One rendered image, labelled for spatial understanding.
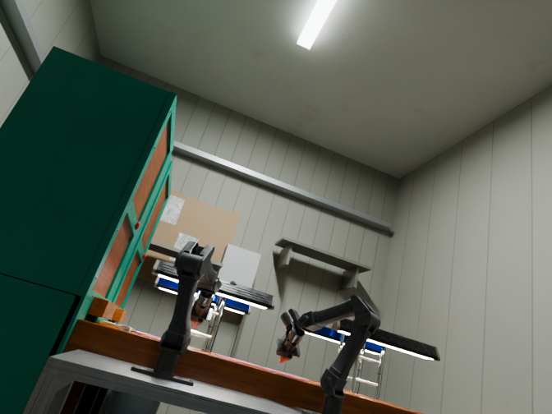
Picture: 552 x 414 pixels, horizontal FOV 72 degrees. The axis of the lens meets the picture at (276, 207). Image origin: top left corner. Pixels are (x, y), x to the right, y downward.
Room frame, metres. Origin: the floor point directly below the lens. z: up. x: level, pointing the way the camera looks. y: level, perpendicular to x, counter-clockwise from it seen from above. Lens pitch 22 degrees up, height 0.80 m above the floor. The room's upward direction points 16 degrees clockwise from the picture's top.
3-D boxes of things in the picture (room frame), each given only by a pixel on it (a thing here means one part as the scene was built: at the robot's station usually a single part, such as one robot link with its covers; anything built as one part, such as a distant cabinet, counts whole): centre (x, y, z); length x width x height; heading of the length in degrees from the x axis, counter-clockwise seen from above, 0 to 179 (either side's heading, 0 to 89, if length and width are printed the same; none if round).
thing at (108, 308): (1.77, 0.60, 0.83); 0.30 x 0.06 x 0.07; 11
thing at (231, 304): (2.46, 0.28, 1.08); 0.62 x 0.08 x 0.07; 101
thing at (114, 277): (2.07, 0.97, 1.32); 1.36 x 0.55 x 0.95; 11
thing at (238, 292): (1.91, 0.18, 1.08); 0.62 x 0.08 x 0.07; 101
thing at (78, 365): (1.65, -0.04, 0.65); 1.20 x 0.90 x 0.04; 102
